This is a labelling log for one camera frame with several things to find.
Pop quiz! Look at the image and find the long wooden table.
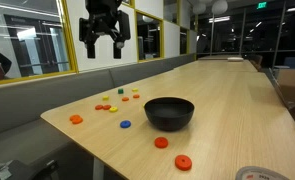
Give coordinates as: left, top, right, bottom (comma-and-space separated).
173, 59, 259, 73

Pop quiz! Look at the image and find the black bowl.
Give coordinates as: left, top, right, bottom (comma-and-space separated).
143, 96, 196, 132

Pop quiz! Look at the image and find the black clamp device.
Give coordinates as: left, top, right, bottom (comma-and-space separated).
0, 159, 60, 180

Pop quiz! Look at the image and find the ceiling light strip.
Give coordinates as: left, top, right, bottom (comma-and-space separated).
208, 15, 231, 24

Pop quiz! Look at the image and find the white round pendant lamp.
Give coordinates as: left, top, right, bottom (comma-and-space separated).
211, 0, 229, 16
192, 2, 207, 15

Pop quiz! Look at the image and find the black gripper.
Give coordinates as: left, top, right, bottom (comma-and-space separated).
79, 0, 132, 59

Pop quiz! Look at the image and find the wooden chair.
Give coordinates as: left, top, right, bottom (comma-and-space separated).
268, 68, 295, 111
250, 54, 264, 72

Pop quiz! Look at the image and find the blue wooden disc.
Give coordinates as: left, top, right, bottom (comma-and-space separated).
119, 119, 132, 129

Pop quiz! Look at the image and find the white flat object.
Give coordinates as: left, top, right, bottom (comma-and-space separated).
227, 56, 245, 63

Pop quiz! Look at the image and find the white table leg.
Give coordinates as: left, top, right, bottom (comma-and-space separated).
92, 157, 105, 180

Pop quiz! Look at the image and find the gray upholstered bench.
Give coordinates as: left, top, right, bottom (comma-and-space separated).
0, 52, 197, 180

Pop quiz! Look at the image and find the medium yellow framed window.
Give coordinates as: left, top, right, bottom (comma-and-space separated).
134, 9, 165, 63

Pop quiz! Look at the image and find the short wooden table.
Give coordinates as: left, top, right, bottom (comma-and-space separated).
197, 54, 255, 62

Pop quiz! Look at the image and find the green exit sign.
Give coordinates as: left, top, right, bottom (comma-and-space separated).
256, 1, 268, 10

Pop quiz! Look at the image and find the gray tape roll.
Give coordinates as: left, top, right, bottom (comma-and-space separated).
235, 165, 291, 180

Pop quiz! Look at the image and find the narrow yellow framed window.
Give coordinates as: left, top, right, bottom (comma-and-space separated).
178, 25, 190, 56

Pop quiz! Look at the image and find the large yellow framed window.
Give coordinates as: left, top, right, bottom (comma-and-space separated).
0, 0, 79, 88

